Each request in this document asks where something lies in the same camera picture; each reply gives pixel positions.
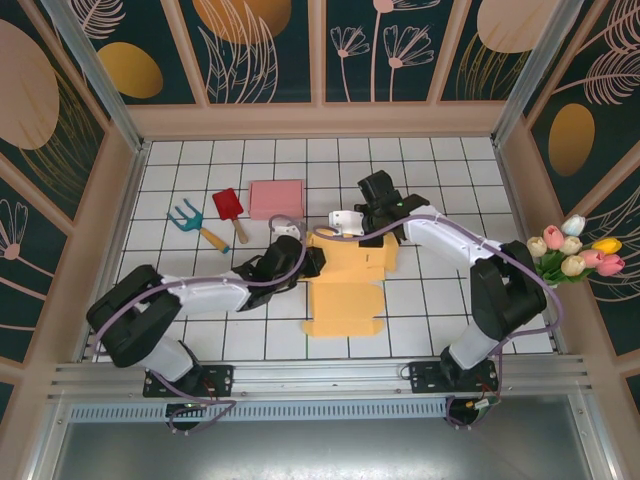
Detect artificial tulip bouquet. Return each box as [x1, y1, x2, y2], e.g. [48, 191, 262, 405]
[519, 213, 626, 289]

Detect slotted grey cable tray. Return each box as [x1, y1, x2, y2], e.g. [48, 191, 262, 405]
[67, 399, 449, 422]

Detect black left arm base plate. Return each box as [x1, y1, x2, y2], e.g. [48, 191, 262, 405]
[142, 363, 235, 399]

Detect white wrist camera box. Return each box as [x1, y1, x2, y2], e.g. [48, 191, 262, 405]
[327, 209, 369, 237]
[269, 223, 304, 242]

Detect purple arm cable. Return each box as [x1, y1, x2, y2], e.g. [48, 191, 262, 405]
[89, 213, 321, 435]
[312, 213, 569, 431]

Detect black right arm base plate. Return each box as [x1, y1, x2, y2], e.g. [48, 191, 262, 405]
[408, 359, 501, 396]

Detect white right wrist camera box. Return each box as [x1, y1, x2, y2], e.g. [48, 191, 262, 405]
[327, 209, 369, 237]

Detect grey metal sheet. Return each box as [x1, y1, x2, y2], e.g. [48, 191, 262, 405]
[49, 418, 616, 480]

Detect yellow paper box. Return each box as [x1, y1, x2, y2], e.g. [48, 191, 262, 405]
[301, 229, 401, 341]

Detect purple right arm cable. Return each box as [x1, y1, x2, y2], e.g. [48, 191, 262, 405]
[312, 213, 569, 431]

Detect aluminium mounting rail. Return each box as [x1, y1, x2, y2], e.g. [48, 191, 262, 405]
[47, 354, 599, 401]

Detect red toy shovel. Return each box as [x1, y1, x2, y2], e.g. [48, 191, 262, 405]
[211, 187, 251, 245]

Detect teal toy rake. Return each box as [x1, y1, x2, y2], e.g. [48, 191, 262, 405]
[167, 198, 232, 253]

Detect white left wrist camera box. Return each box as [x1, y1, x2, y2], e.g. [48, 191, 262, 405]
[269, 223, 304, 242]

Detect aluminium frame post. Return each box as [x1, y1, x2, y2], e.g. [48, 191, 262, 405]
[42, 0, 151, 154]
[492, 0, 586, 146]

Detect pink paper box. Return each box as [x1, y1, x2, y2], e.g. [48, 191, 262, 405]
[248, 179, 307, 221]

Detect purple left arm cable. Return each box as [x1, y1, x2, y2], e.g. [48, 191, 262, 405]
[89, 213, 321, 435]

